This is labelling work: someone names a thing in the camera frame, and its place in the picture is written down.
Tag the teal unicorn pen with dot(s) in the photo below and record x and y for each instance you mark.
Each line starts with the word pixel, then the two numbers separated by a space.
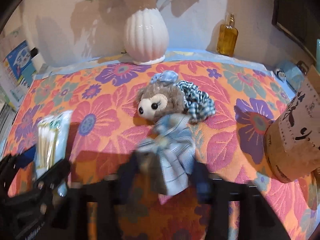
pixel 318 55

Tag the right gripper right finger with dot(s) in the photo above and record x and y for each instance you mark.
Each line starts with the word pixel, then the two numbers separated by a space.
pixel 257 220

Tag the cotton swab packet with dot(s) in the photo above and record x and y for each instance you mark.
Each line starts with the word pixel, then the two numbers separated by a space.
pixel 52 135

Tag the white ribbed vase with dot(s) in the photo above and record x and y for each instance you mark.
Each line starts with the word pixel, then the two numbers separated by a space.
pixel 146 37

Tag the blue plaid bow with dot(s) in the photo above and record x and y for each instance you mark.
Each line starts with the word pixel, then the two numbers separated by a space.
pixel 168 158

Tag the white desk lamp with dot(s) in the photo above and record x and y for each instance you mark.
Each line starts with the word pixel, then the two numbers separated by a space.
pixel 36 57

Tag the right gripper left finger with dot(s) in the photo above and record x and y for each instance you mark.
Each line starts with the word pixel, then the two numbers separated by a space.
pixel 71 218

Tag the amber glass bottle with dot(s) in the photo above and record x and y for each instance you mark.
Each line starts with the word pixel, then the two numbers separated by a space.
pixel 227 38

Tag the brown plush bear head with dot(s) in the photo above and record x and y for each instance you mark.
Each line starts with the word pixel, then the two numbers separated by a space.
pixel 159 99

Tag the blue cover book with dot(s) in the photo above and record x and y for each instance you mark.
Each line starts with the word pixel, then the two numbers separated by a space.
pixel 20 63

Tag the stack of books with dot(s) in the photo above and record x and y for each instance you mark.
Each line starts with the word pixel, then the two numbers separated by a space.
pixel 14 92

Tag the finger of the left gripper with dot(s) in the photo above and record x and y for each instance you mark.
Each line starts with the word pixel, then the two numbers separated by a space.
pixel 55 175
pixel 10 164

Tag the dark monitor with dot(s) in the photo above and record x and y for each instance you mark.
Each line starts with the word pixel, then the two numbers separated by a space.
pixel 299 20

